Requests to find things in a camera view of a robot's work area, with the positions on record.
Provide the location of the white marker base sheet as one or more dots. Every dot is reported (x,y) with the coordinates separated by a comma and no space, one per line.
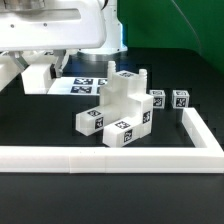
(77,86)

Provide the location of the white chair back frame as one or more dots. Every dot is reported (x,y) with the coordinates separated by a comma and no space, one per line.
(36,78)

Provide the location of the white chair seat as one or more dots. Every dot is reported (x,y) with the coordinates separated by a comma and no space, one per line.
(127,90)

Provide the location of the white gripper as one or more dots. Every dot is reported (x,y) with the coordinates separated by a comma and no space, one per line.
(50,25)

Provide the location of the white U-shaped obstacle frame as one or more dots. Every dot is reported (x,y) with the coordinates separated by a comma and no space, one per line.
(206,156)

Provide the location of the small white marker block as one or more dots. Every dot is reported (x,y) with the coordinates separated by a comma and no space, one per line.
(95,119)

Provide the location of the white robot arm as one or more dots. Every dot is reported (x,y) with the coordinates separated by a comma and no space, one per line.
(50,25)

